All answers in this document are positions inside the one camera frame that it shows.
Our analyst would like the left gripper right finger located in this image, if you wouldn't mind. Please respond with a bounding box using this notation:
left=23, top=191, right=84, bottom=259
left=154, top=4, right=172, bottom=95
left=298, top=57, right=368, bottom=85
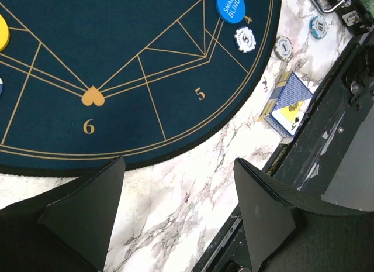
left=234, top=158, right=373, bottom=271

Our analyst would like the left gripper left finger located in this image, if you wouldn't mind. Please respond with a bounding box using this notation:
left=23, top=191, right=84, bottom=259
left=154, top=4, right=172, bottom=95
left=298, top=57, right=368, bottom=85
left=1, top=156, right=126, bottom=271

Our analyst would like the grey 1 poker chip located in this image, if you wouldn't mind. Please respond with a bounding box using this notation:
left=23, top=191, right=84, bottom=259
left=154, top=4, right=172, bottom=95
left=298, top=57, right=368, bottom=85
left=274, top=36, right=293, bottom=62

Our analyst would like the white 5 poker chip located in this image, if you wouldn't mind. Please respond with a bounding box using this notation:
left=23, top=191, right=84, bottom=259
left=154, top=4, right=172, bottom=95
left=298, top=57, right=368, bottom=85
left=234, top=26, right=256, bottom=53

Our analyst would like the light blue 10 poker chip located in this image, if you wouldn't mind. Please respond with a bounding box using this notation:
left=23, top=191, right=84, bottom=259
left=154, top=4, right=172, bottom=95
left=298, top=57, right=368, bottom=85
left=309, top=16, right=327, bottom=39

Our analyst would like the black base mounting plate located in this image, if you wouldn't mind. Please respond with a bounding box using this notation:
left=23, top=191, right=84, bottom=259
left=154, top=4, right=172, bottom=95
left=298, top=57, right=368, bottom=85
left=194, top=33, right=373, bottom=271

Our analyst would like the blue playing card box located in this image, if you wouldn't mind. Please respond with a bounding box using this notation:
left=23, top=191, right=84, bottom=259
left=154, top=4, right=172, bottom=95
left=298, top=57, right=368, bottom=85
left=258, top=71, right=313, bottom=138

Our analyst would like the round blue poker mat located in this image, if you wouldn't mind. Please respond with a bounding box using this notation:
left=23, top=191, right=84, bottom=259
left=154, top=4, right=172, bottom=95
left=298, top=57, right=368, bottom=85
left=1, top=0, right=282, bottom=177

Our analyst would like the white chip near seat seven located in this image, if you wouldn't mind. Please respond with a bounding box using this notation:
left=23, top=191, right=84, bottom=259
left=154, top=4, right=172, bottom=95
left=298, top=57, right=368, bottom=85
left=0, top=78, right=4, bottom=95

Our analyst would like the yellow dealer button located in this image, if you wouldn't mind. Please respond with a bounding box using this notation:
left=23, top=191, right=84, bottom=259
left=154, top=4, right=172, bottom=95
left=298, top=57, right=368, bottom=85
left=0, top=15, right=10, bottom=51

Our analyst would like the black poker chip case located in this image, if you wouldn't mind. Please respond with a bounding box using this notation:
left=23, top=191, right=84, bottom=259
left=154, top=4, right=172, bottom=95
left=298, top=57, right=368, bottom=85
left=333, top=0, right=373, bottom=36

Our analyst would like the blue small blind button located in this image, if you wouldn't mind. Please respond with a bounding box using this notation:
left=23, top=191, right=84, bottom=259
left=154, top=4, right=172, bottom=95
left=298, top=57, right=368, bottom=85
left=216, top=0, right=246, bottom=24

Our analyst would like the chrome case handle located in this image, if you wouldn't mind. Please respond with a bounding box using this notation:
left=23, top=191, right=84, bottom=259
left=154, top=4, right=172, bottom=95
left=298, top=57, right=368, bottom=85
left=309, top=0, right=352, bottom=15

